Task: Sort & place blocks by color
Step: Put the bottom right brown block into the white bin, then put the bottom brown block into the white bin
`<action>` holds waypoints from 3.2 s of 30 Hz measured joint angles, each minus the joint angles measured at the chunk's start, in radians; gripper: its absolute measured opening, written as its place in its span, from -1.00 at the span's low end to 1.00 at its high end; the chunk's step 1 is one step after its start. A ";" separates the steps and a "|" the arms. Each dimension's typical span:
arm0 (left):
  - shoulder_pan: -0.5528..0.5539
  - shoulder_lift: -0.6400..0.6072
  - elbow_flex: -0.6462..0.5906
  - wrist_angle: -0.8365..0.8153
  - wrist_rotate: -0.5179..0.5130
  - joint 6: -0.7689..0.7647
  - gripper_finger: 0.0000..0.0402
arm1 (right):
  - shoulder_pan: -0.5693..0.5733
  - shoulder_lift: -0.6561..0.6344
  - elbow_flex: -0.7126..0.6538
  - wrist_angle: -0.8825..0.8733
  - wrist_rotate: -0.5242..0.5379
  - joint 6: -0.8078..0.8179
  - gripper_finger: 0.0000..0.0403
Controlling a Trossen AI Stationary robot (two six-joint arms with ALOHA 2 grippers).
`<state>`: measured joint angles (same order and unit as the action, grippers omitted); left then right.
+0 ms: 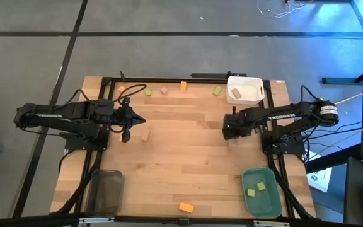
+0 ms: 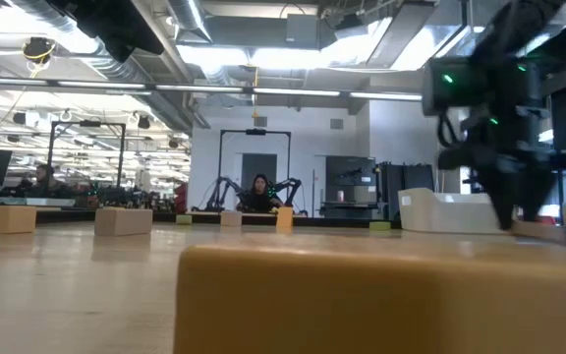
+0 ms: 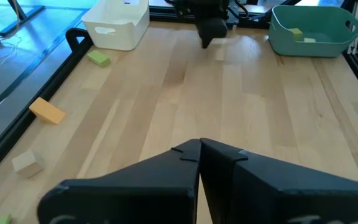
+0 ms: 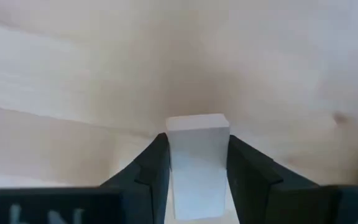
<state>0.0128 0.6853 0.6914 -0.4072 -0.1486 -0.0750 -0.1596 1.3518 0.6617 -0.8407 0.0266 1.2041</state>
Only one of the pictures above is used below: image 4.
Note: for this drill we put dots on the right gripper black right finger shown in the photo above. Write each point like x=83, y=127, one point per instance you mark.
x=275, y=202

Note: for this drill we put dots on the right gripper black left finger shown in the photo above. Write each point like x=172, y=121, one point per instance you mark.
x=120, y=202

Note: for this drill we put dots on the white cube block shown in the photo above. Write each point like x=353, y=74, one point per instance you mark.
x=197, y=155

